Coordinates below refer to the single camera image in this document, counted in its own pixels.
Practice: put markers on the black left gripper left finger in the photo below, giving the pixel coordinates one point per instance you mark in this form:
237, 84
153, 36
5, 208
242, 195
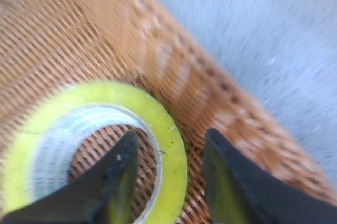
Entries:
102, 194

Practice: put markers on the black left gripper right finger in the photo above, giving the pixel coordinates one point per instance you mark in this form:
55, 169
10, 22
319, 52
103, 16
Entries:
239, 191

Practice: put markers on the yellow tape roll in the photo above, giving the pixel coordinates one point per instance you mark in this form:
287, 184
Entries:
38, 158

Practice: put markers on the brown wicker basket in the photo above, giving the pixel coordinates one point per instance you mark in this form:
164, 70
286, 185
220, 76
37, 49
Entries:
47, 45

